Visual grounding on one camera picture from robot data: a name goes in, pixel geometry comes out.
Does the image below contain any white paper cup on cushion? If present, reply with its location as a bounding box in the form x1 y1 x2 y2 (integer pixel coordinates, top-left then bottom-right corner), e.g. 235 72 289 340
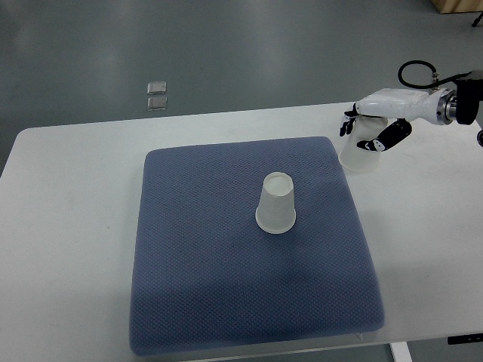
255 172 297 235

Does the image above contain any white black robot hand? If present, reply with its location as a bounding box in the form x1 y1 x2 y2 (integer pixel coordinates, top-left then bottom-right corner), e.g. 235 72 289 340
340 88 457 152

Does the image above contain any black tripod leg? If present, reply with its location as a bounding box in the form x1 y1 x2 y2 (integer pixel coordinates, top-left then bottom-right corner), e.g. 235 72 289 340
471 13 483 27

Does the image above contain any white table leg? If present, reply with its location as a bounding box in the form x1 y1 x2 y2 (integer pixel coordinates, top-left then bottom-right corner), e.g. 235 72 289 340
389 342 413 362

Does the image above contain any upper metal floor plate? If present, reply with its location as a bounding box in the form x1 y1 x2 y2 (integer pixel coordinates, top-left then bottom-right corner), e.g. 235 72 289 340
146 81 167 94

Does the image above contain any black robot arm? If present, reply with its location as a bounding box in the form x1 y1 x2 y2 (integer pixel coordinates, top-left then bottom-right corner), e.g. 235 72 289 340
398 60 482 125

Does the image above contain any wooden box corner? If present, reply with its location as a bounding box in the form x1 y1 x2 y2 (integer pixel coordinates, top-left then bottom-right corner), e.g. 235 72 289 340
430 0 483 14

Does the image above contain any white paper cup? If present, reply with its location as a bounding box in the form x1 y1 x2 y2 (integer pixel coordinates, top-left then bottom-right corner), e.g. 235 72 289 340
339 115 388 173
255 172 297 235

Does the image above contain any blue textured cushion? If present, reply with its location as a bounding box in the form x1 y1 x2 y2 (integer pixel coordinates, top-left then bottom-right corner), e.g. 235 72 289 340
130 137 384 356

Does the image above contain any black table control panel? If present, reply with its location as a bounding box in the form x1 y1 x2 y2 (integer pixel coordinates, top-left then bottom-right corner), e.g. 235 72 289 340
447 333 483 345

